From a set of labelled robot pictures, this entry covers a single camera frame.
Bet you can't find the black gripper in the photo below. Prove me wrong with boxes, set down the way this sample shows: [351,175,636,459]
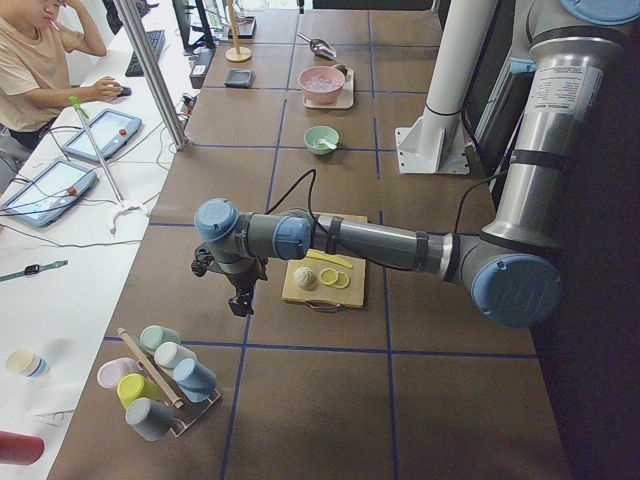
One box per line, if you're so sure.
[191,244,268,316]

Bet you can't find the white plastic spoon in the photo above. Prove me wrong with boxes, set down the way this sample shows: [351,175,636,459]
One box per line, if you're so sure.
[313,138,337,150]

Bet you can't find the clear ice cubes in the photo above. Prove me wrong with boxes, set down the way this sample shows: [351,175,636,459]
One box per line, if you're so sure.
[302,75,344,94]

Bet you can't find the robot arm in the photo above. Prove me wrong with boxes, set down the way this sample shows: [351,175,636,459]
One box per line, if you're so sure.
[191,1,639,327]

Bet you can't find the mint green bowl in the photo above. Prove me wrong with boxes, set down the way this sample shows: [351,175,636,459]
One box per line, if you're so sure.
[303,125,340,155]

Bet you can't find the pink bowl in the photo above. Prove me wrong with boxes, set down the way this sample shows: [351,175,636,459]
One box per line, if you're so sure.
[298,66,346,105]

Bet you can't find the metal ice scoop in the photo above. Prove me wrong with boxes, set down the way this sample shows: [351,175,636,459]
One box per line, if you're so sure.
[297,32,337,60]

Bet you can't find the person's hand on mouse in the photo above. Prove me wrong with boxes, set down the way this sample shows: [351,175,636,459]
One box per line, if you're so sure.
[91,76,124,101]

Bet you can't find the white steamed bun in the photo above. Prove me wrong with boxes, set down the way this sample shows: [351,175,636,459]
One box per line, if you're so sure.
[293,266,318,291]

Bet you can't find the yellow plastic knife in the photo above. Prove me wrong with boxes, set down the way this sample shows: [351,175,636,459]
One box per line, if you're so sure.
[306,249,353,269]

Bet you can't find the white cup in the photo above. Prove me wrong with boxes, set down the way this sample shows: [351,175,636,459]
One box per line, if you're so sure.
[154,342,197,372]

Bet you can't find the blue cup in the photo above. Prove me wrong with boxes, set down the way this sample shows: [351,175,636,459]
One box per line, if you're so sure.
[172,358,217,403]

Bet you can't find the upper lemon slice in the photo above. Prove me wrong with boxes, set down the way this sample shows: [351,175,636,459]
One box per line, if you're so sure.
[318,268,339,286]

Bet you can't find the sage green cup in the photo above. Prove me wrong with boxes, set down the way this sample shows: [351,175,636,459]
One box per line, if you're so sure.
[139,325,182,355]

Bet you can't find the bamboo cutting board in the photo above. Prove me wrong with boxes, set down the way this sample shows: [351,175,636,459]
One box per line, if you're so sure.
[281,213,369,310]

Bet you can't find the wooden cup rack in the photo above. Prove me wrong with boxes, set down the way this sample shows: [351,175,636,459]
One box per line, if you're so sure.
[118,328,221,438]

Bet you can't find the yellow cup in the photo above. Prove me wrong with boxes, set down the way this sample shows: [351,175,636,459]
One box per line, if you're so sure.
[116,373,160,409]

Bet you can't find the grey cup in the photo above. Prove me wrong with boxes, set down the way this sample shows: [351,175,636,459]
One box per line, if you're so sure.
[125,397,173,441]

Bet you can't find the pink cup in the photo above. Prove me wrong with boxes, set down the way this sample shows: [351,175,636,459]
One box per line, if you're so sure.
[96,357,139,390]

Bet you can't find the metal rod green clip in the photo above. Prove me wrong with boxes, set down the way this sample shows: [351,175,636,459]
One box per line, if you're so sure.
[69,96,149,235]

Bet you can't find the smartwatch green band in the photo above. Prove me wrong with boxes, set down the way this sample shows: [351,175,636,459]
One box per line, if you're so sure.
[0,260,68,282]

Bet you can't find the far teach pendant tablet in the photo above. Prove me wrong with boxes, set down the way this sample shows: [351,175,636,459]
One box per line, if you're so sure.
[61,109,142,163]

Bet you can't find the teach pendant tablet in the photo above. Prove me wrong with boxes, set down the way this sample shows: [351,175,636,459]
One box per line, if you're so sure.
[61,109,142,163]
[1,158,97,228]

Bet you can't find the near teach pendant tablet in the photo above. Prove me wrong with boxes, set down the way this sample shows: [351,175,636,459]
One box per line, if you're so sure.
[1,158,97,228]

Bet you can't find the paper cup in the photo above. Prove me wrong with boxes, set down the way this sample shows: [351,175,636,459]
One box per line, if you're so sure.
[5,348,49,379]

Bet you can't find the dark grey folded cloth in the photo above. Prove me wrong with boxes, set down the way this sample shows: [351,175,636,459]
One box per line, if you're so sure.
[224,68,254,89]

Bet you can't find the cream rectangular tray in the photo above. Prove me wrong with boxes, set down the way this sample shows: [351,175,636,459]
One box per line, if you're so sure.
[298,66,354,109]

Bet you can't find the black computer mouse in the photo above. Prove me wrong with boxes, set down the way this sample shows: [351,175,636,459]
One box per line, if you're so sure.
[117,86,132,98]

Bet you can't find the wooden stand round base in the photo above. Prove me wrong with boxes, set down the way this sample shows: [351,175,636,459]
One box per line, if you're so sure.
[225,0,252,63]

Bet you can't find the black power adapter box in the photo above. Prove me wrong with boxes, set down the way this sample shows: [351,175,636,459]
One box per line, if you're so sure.
[189,49,215,89]

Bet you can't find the green avocado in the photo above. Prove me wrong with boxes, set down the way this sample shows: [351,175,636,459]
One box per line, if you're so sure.
[334,64,348,76]

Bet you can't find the red cylinder bottle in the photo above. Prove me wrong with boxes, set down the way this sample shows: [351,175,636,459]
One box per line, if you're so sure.
[0,431,45,465]

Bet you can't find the black keyboard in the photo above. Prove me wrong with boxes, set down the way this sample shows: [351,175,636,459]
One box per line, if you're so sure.
[124,29,167,78]

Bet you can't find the person in orange shirt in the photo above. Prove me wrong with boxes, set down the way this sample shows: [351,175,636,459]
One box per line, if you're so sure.
[1,1,107,151]

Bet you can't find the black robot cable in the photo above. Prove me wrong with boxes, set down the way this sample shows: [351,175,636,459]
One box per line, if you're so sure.
[266,168,511,256]

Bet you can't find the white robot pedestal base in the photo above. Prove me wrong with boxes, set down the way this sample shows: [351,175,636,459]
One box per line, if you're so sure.
[395,0,498,175]

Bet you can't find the aluminium frame post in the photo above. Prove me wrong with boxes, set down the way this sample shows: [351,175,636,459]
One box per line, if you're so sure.
[114,0,188,151]

